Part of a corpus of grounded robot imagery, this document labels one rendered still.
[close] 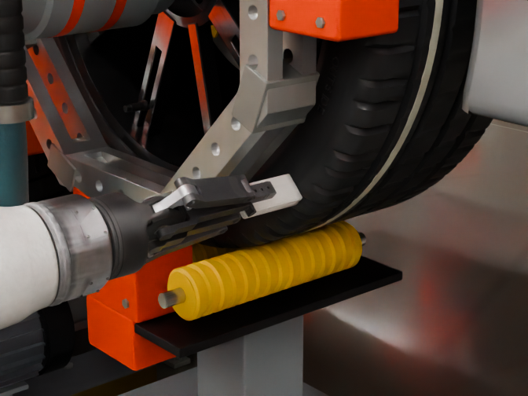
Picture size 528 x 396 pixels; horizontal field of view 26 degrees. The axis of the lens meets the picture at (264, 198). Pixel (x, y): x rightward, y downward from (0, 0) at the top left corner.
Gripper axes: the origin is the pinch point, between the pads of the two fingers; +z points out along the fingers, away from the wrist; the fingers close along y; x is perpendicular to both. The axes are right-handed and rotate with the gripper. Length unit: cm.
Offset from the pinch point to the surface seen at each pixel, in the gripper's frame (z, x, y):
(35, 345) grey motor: -3, 9, -55
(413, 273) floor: 116, 14, -104
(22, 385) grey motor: -2, 8, -65
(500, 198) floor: 175, 30, -120
